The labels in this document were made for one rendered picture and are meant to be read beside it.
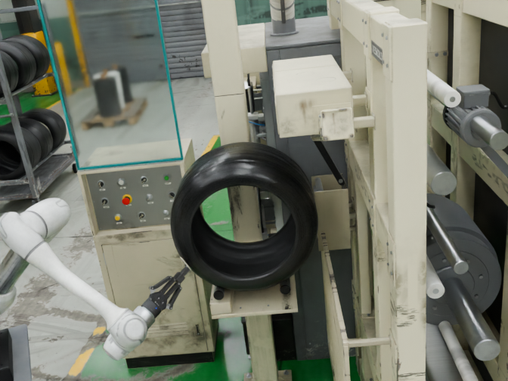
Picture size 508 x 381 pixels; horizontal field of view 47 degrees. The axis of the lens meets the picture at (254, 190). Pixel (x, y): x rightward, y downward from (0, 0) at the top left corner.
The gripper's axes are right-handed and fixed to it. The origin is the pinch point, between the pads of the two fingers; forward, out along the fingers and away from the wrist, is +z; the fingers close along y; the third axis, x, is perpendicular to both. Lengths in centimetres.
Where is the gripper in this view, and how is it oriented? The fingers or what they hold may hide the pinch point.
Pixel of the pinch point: (181, 274)
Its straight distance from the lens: 239.4
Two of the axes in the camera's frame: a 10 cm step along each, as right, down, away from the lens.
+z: 6.0, -6.6, 4.5
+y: 6.0, 7.4, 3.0
